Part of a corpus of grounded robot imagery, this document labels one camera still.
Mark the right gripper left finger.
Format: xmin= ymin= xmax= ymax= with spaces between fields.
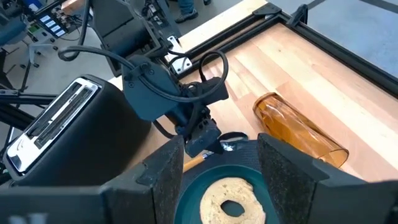
xmin=101 ymin=135 xmax=185 ymax=224

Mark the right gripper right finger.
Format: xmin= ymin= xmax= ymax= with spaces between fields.
xmin=257 ymin=133 xmax=371 ymax=224

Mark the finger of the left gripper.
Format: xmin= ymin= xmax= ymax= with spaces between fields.
xmin=185 ymin=119 xmax=225 ymax=159

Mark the knife with wooden handle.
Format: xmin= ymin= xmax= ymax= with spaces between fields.
xmin=182 ymin=141 xmax=237 ymax=173

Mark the teal plate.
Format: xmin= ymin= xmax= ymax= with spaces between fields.
xmin=174 ymin=164 xmax=280 ymax=224

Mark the bagel half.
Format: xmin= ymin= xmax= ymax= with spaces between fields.
xmin=199 ymin=177 xmax=267 ymax=224

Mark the amber drinking glass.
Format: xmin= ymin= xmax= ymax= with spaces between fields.
xmin=252 ymin=92 xmax=349 ymax=169

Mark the black toaster chrome top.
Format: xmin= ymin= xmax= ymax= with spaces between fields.
xmin=2 ymin=74 xmax=153 ymax=187

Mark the person's shoe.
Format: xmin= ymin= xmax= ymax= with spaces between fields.
xmin=174 ymin=8 xmax=200 ymax=25

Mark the electronics board with screens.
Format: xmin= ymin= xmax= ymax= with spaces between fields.
xmin=26 ymin=0 xmax=81 ymax=41

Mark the black metal stand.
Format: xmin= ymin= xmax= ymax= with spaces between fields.
xmin=0 ymin=88 xmax=58 ymax=131

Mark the blue chair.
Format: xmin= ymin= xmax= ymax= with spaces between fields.
xmin=0 ymin=15 xmax=29 ymax=47

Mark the black cable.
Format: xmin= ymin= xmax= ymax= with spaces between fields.
xmin=152 ymin=119 xmax=177 ymax=139
xmin=58 ymin=0 xmax=229 ymax=103

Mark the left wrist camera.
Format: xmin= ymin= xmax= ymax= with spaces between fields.
xmin=186 ymin=77 xmax=230 ymax=105

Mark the silver metal bracket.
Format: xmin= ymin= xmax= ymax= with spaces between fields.
xmin=164 ymin=35 xmax=193 ymax=75

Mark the black corner bracket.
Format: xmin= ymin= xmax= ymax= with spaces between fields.
xmin=252 ymin=2 xmax=283 ymax=17

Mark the black frame clamp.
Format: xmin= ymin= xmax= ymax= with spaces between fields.
xmin=286 ymin=3 xmax=309 ymax=27

